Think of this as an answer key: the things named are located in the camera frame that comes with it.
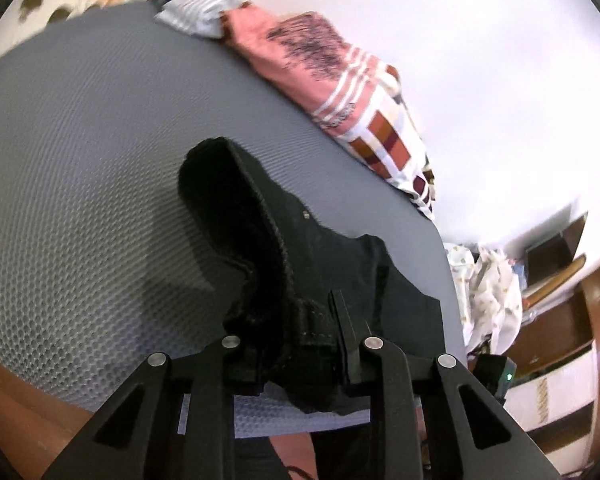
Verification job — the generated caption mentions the person's leg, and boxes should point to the person's leg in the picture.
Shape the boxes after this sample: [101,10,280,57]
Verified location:
[270,432,321,480]

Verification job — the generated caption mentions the black pants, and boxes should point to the black pants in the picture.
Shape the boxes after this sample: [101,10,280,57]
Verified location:
[177,136,446,416]

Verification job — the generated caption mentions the brown wooden cabinet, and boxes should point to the brown wooden cabinet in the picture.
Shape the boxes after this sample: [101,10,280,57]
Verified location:
[500,212,600,476]

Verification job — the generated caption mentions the light blue striped cloth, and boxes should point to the light blue striped cloth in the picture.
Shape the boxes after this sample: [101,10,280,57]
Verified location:
[152,0,253,41]

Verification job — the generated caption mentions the brown wooden bed frame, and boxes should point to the brown wooden bed frame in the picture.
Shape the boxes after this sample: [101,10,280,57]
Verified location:
[0,350,93,480]

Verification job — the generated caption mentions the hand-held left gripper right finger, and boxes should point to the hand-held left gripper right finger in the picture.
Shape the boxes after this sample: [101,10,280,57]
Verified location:
[329,289,564,480]

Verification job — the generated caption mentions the grey mesh mat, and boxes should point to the grey mesh mat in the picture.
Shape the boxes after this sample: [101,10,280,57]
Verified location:
[0,0,468,438]

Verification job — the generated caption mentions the pink plaid blanket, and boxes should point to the pink plaid blanket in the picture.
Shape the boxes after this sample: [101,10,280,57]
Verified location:
[222,2,437,221]

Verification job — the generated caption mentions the white dotted bedding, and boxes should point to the white dotted bedding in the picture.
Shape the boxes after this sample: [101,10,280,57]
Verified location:
[442,242,523,356]

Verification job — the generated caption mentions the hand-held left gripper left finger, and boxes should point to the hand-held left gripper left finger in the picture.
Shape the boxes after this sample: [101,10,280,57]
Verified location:
[40,336,265,480]

